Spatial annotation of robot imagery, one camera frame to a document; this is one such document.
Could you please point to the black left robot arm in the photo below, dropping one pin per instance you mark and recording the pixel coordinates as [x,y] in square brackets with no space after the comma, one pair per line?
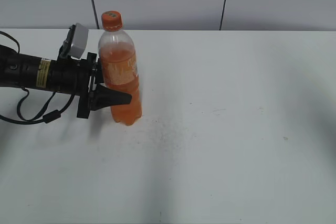
[31,72]

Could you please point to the orange bottle cap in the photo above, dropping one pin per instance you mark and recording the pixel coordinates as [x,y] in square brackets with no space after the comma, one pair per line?
[111,20]

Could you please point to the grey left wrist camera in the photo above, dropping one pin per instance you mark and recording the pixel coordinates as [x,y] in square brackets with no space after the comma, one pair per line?
[75,43]

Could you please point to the orange soda bottle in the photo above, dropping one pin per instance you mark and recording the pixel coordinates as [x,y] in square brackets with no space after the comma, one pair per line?
[118,60]

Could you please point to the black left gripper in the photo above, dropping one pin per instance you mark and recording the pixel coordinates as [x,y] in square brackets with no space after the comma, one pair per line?
[74,77]

